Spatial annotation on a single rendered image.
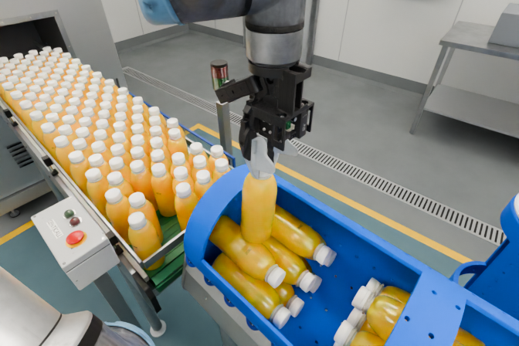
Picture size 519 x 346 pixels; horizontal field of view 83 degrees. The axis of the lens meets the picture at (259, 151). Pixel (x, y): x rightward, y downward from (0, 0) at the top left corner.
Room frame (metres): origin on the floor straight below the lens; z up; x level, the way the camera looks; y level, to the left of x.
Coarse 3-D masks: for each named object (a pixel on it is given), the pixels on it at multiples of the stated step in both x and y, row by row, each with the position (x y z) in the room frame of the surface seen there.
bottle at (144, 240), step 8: (144, 224) 0.46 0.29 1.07; (152, 224) 0.48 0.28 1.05; (128, 232) 0.45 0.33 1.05; (136, 232) 0.44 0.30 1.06; (144, 232) 0.45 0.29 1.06; (152, 232) 0.46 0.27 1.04; (136, 240) 0.43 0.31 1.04; (144, 240) 0.44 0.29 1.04; (152, 240) 0.45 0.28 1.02; (136, 248) 0.43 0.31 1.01; (144, 248) 0.43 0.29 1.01; (152, 248) 0.44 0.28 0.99; (144, 256) 0.43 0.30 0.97; (160, 264) 0.45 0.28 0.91
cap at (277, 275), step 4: (276, 268) 0.32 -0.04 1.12; (280, 268) 0.32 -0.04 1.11; (272, 272) 0.31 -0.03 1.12; (276, 272) 0.31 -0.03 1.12; (280, 272) 0.31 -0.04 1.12; (284, 272) 0.31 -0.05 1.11; (272, 276) 0.30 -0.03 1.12; (276, 276) 0.30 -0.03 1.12; (280, 276) 0.30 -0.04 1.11; (284, 276) 0.31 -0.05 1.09; (268, 280) 0.30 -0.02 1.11; (272, 280) 0.29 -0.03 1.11; (276, 280) 0.29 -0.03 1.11; (280, 280) 0.30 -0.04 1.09; (272, 284) 0.29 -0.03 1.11; (276, 284) 0.29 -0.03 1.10
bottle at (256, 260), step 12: (228, 216) 0.45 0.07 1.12; (216, 228) 0.41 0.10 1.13; (228, 228) 0.40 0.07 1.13; (216, 240) 0.38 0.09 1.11; (228, 240) 0.37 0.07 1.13; (240, 240) 0.37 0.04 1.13; (228, 252) 0.36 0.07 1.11; (240, 252) 0.35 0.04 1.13; (252, 252) 0.34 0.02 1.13; (264, 252) 0.34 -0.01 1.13; (240, 264) 0.33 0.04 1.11; (252, 264) 0.32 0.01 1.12; (264, 264) 0.32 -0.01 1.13; (276, 264) 0.33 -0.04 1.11; (252, 276) 0.31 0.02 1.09; (264, 276) 0.31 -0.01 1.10
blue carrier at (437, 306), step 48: (240, 192) 0.42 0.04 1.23; (288, 192) 0.43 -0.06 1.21; (192, 240) 0.36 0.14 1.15; (336, 240) 0.42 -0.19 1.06; (384, 240) 0.33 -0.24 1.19; (336, 288) 0.34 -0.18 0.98; (432, 288) 0.22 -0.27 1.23; (288, 336) 0.24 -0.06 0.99; (432, 336) 0.16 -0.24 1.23; (480, 336) 0.21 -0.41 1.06
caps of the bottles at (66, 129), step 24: (48, 48) 1.65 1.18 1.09; (0, 72) 1.34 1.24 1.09; (48, 72) 1.36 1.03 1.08; (72, 72) 1.33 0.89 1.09; (96, 72) 1.33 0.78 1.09; (48, 96) 1.09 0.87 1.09; (96, 96) 1.11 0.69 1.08; (120, 96) 1.09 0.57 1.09; (48, 120) 0.93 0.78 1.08; (72, 120) 0.92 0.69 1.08; (168, 120) 0.90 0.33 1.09; (96, 144) 0.76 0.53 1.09; (120, 144) 0.76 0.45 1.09; (96, 168) 0.64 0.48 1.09
